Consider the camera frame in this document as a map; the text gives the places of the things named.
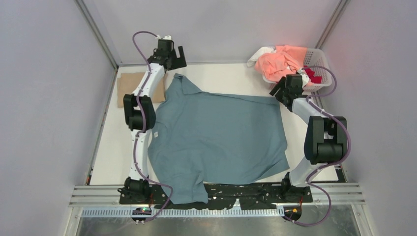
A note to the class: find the white plastic laundry basket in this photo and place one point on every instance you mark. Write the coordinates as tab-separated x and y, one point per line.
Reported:
314	59

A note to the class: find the blue-grey polo t-shirt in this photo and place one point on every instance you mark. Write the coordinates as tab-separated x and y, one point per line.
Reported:
203	137

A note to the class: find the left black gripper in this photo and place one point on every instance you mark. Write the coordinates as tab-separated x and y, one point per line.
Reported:
179	62

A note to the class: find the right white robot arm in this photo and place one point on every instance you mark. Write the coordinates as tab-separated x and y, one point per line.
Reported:
326	141

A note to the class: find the folded tan t-shirt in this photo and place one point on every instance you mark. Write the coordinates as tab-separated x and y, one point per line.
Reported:
128	82

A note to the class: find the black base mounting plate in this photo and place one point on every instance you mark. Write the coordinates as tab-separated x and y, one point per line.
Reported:
221	196

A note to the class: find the red t-shirt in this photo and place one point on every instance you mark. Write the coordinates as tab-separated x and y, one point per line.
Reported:
314	79

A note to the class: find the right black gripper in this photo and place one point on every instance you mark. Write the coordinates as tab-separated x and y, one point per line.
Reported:
279	85

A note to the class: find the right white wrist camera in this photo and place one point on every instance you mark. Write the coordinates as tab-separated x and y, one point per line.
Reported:
305	80

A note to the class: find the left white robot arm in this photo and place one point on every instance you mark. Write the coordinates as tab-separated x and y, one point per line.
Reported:
140	117

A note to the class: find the white t-shirt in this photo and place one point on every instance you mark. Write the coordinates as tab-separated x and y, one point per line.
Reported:
263	50

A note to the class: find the aluminium front rail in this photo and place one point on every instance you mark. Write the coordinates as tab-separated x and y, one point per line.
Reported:
107	196

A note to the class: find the salmon pink t-shirt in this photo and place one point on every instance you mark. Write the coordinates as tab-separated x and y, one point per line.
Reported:
286	60

